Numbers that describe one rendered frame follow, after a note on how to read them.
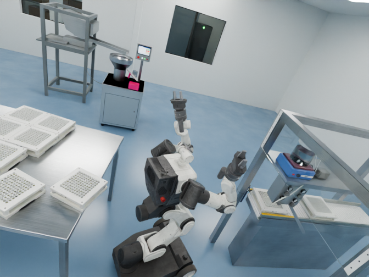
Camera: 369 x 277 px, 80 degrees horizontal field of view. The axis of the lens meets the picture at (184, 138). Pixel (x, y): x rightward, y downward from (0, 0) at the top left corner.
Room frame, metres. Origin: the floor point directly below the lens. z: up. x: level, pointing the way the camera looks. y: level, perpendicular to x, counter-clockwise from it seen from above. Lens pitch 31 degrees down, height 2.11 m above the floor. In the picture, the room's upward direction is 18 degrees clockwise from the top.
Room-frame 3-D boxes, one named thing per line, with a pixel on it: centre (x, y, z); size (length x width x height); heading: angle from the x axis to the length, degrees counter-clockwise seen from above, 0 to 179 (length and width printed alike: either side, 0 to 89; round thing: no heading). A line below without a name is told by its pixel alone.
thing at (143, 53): (3.60, 1.06, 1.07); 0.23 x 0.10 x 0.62; 106
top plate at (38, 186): (0.80, 0.87, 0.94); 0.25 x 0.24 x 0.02; 168
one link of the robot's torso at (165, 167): (1.13, 0.01, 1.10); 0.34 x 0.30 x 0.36; 39
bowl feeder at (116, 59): (3.45, 1.28, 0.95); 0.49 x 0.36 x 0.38; 106
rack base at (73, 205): (0.98, 0.55, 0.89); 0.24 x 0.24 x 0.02; 79
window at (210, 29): (6.26, 0.58, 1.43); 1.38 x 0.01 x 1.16; 106
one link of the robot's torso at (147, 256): (1.16, -0.02, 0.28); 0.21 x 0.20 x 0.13; 129
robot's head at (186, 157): (1.16, -0.04, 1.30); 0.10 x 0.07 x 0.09; 39
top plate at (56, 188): (0.98, 0.55, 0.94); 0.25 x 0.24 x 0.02; 169
